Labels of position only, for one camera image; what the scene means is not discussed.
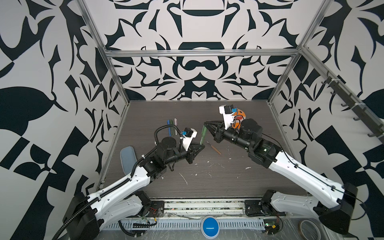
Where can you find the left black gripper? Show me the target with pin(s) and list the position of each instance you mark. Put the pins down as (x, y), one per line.
(191, 153)

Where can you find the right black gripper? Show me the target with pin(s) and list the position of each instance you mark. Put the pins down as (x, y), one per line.
(220, 133)

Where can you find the green pen cap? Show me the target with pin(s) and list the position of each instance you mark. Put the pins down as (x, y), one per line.
(204, 131)

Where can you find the green pen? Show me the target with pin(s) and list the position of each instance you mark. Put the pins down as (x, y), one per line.
(173, 133)
(202, 139)

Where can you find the blue pen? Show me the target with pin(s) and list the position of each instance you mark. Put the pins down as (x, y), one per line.
(169, 129)

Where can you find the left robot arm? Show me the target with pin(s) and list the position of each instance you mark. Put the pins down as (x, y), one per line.
(88, 215)

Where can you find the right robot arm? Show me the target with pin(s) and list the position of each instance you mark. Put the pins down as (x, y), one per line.
(330, 202)

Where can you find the orange shark plush toy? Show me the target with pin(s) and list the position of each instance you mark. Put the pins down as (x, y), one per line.
(239, 116)

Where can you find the grey blue pencil case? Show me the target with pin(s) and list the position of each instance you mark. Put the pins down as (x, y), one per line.
(128, 159)

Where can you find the blue round button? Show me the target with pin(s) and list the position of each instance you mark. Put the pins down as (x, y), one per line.
(210, 227)

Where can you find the tape roll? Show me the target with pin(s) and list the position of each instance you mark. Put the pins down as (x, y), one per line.
(308, 230)

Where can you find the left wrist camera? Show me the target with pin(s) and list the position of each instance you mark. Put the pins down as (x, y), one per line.
(188, 135)

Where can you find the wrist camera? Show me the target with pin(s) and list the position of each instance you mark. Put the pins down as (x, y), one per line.
(188, 135)
(228, 115)

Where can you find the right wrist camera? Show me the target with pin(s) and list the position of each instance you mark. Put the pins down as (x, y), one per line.
(228, 115)

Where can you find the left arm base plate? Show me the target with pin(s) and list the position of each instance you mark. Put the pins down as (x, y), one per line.
(154, 209)

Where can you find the white cable duct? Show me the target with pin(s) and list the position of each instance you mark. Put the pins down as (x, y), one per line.
(186, 224)

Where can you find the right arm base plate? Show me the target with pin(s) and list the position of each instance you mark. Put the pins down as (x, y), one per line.
(259, 208)

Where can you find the black hook rail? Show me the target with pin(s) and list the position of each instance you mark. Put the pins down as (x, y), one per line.
(352, 102)

